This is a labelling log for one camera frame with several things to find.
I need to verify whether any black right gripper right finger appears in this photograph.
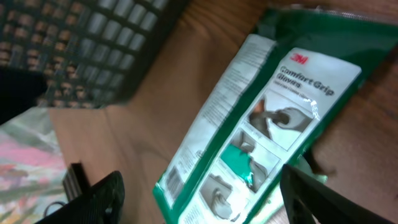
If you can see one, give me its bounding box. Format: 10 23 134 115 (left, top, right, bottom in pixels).
280 164 392 224

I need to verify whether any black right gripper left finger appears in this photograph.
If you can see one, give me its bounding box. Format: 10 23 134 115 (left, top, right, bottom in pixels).
37 170 125 224

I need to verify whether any green 3M gloves pack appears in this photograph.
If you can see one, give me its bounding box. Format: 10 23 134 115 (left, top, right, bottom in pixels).
153 6 397 223

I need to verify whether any grey plastic mesh basket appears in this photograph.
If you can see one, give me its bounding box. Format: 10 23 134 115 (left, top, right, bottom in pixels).
1 0 188 109

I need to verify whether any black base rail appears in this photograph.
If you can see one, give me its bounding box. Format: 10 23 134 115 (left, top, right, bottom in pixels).
62 162 90 202

